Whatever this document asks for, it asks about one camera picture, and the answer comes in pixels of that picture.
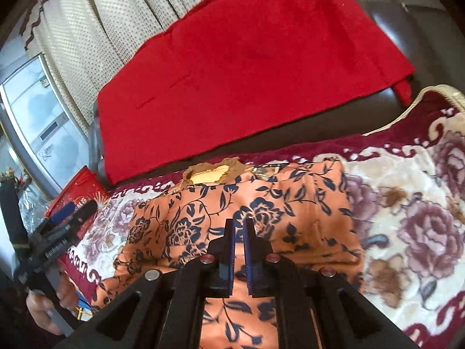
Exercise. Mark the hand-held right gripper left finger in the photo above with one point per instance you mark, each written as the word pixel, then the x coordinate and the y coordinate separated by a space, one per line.
pixel 229 251

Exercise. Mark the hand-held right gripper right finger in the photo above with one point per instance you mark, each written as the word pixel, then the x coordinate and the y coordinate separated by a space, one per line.
pixel 249 252

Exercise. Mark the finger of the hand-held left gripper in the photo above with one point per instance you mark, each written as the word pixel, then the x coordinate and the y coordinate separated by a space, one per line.
pixel 86 208
pixel 62 215

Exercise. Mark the orange floral garment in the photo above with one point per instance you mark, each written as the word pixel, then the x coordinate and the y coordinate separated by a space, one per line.
pixel 290 203

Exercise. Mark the person's left hand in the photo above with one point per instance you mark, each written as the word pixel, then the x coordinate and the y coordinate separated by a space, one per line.
pixel 39 311

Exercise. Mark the red gift bag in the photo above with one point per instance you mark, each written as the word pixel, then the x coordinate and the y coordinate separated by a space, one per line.
pixel 78 189

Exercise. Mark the floral plush blanket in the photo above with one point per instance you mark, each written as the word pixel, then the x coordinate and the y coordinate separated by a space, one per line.
pixel 407 203

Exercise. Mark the red cloth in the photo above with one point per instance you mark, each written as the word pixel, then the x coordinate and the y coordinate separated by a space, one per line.
pixel 254 72

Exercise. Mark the beige dotted curtain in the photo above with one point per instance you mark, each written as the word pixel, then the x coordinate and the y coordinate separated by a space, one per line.
pixel 109 21

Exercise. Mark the dark brown leather sofa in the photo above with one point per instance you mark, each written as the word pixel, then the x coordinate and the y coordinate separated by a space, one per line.
pixel 392 18

